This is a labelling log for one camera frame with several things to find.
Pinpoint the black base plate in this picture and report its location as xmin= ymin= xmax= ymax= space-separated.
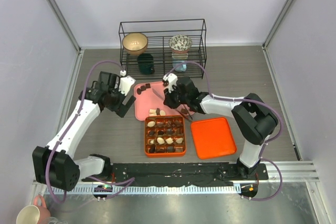
xmin=100 ymin=162 xmax=269 ymax=187

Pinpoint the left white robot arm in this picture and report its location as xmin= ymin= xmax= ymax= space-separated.
xmin=32 ymin=71 xmax=136 ymax=191

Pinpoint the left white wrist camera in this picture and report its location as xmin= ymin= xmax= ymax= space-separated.
xmin=119 ymin=70 xmax=136 ymax=96

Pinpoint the dark green mug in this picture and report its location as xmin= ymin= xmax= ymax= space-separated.
xmin=137 ymin=53 xmax=155 ymax=75

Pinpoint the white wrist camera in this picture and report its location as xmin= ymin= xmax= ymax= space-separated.
xmin=119 ymin=70 xmax=136 ymax=96
xmin=162 ymin=73 xmax=178 ymax=92

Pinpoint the tan bowl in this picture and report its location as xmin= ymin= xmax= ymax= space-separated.
xmin=122 ymin=33 xmax=149 ymax=56

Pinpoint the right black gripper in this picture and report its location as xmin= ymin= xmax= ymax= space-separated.
xmin=164 ymin=84 xmax=190 ymax=109

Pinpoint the floral patterned bowl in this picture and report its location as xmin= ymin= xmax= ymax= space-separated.
xmin=169 ymin=35 xmax=192 ymax=54

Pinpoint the light blue mug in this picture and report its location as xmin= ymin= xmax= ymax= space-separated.
xmin=172 ymin=60 xmax=187 ymax=72

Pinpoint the pink tray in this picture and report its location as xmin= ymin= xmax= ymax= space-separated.
xmin=134 ymin=81 xmax=183 ymax=121

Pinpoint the orange chocolate box tray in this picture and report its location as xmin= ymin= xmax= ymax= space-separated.
xmin=144 ymin=115 xmax=186 ymax=158

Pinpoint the pink mug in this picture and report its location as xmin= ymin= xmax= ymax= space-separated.
xmin=16 ymin=195 xmax=51 ymax=224

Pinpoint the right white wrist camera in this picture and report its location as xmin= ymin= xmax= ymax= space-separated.
xmin=162 ymin=73 xmax=178 ymax=92

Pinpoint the black wire rack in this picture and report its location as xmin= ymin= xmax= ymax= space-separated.
xmin=119 ymin=18 xmax=207 ymax=80

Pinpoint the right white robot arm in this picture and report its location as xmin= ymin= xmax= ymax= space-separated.
xmin=162 ymin=73 xmax=283 ymax=179

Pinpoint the orange box lid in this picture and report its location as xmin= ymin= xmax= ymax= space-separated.
xmin=191 ymin=117 xmax=237 ymax=159

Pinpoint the white cable duct rail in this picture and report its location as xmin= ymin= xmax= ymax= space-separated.
xmin=44 ymin=185 xmax=242 ymax=196

